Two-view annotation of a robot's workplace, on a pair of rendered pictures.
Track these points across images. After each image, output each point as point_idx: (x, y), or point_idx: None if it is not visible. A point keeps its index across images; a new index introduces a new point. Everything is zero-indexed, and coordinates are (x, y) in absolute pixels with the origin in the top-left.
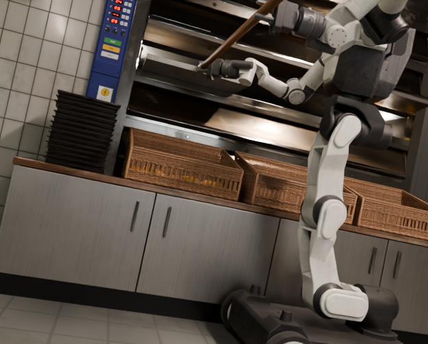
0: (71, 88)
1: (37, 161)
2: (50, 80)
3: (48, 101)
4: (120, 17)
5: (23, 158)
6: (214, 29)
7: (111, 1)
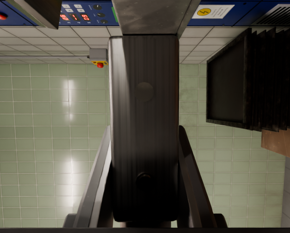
0: (193, 28)
1: (275, 152)
2: (183, 39)
3: (206, 38)
4: (73, 13)
5: (266, 149)
6: None
7: (61, 22)
